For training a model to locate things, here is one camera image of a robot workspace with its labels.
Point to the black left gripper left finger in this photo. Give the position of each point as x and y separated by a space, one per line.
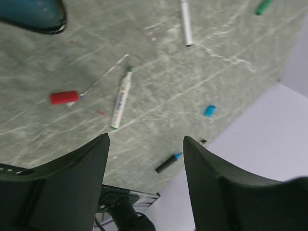
61 195

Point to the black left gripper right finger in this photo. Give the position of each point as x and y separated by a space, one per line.
225 197

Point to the red pen cap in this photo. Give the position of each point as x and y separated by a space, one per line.
64 97

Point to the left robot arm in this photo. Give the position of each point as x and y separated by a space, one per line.
125 211

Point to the blue pen cap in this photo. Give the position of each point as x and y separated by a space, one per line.
209 111

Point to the thin white pen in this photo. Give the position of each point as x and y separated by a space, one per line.
186 22

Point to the green pen cap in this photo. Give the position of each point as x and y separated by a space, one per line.
262 7

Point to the white marker with green tip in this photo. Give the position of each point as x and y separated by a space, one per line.
121 98

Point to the blue star shaped dish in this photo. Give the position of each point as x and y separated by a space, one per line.
40 16

